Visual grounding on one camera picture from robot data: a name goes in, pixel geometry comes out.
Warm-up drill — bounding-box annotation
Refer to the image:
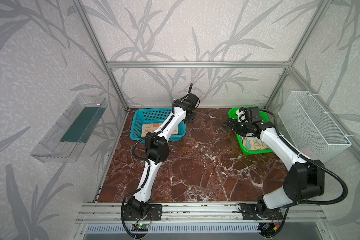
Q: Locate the green plastic basket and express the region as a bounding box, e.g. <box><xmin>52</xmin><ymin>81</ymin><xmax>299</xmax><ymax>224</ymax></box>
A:
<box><xmin>229</xmin><ymin>108</ymin><xmax>273</xmax><ymax>155</ymax></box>

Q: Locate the white wire mesh basket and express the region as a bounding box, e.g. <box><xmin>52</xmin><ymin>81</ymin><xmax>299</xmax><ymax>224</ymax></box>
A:
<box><xmin>278</xmin><ymin>91</ymin><xmax>352</xmax><ymax>162</ymax></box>

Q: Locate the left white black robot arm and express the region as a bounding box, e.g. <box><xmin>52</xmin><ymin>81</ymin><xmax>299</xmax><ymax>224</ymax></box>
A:
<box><xmin>122</xmin><ymin>84</ymin><xmax>200</xmax><ymax>219</ymax></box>

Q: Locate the blue bunny towel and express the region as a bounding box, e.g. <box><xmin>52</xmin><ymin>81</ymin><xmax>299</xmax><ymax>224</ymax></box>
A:
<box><xmin>241</xmin><ymin>137</ymin><xmax>270</xmax><ymax>152</ymax></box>

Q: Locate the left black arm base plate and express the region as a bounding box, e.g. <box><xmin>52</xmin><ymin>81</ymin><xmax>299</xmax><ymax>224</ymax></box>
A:
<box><xmin>123</xmin><ymin>204</ymin><xmax>163</xmax><ymax>221</ymax></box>

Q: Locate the green lit circuit board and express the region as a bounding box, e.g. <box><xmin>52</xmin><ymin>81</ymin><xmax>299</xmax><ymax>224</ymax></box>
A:
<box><xmin>132</xmin><ymin>223</ymin><xmax>150</xmax><ymax>232</ymax></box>

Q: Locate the clear plastic wall shelf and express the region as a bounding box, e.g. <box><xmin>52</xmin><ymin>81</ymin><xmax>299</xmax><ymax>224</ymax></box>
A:
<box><xmin>31</xmin><ymin>94</ymin><xmax>108</xmax><ymax>163</ymax></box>

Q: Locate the right wired connector board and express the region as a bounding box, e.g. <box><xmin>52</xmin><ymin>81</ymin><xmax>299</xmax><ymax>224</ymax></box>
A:
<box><xmin>258</xmin><ymin>223</ymin><xmax>280</xmax><ymax>234</ymax></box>

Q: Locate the teal plastic basket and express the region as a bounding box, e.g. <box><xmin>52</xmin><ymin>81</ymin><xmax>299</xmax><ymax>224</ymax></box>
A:
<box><xmin>130</xmin><ymin>107</ymin><xmax>186</xmax><ymax>142</ymax></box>

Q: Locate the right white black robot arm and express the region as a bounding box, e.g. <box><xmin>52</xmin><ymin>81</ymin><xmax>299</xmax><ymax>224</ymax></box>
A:
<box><xmin>223</xmin><ymin>107</ymin><xmax>349</xmax><ymax>215</ymax></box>

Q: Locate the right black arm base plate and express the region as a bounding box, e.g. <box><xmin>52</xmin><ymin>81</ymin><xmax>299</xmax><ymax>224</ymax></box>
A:
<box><xmin>238</xmin><ymin>203</ymin><xmax>284</xmax><ymax>220</ymax></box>

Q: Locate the orange bunny towel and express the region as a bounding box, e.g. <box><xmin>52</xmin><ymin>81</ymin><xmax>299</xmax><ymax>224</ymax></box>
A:
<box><xmin>141</xmin><ymin>123</ymin><xmax>179</xmax><ymax>137</ymax></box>

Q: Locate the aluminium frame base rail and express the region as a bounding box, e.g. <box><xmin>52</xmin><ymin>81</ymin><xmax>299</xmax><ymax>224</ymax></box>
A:
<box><xmin>70</xmin><ymin>202</ymin><xmax>336</xmax><ymax>240</ymax></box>

